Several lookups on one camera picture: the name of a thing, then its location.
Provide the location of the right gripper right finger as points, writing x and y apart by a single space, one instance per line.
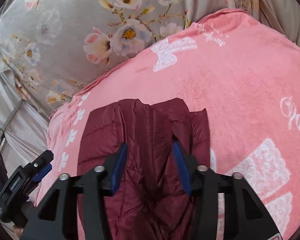
245 216

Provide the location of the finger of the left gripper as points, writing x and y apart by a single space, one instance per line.
40 162
38 178

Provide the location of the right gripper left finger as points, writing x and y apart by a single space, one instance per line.
56 215

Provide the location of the maroon puffer jacket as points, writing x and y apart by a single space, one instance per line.
151 202

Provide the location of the left hand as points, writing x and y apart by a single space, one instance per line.
18 230

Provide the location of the silver satin curtain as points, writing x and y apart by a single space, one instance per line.
22 129

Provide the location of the grey floral bedsheet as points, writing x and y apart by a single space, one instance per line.
51 49

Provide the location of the pink towel blanket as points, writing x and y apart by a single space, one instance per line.
245 74

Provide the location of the beige curtain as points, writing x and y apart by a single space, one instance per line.
283 16

